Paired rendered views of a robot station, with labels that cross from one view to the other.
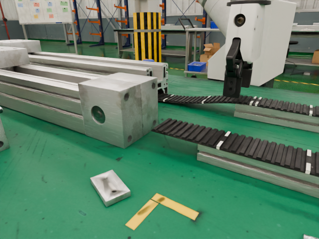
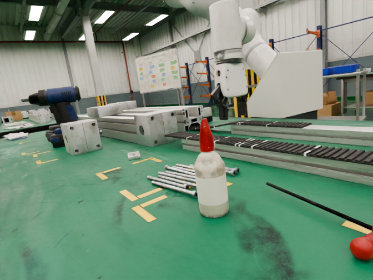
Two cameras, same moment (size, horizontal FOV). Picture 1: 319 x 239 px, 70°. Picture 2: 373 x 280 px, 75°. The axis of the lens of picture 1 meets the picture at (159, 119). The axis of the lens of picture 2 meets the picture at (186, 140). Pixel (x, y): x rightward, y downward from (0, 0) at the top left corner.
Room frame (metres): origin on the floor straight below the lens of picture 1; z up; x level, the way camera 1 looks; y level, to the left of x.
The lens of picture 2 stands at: (-0.31, -0.29, 0.93)
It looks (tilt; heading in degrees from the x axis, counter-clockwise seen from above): 12 degrees down; 21
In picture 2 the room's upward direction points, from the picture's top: 7 degrees counter-clockwise
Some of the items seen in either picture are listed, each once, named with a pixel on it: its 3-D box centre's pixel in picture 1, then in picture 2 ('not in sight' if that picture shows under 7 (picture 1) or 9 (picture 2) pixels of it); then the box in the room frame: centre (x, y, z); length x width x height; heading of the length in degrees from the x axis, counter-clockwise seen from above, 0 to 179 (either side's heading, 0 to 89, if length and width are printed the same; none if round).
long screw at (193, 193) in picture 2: not in sight; (172, 188); (0.02, -0.13, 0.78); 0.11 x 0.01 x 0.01; 64
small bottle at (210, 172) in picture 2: not in sight; (209, 166); (-0.03, -0.21, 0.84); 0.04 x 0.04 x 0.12
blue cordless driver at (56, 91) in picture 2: not in sight; (56, 117); (0.40, 0.50, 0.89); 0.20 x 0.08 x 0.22; 129
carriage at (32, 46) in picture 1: (15, 50); (122, 108); (0.91, 0.55, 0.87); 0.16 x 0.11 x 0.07; 57
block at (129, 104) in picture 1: (126, 104); (159, 126); (0.39, 0.06, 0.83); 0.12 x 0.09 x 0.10; 147
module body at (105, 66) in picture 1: (59, 68); (144, 116); (0.78, 0.34, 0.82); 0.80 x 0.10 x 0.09; 57
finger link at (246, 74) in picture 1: (245, 70); (243, 104); (0.50, -0.19, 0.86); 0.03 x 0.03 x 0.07; 57
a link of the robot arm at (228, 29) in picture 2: not in sight; (226, 27); (0.46, -0.16, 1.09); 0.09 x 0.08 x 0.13; 151
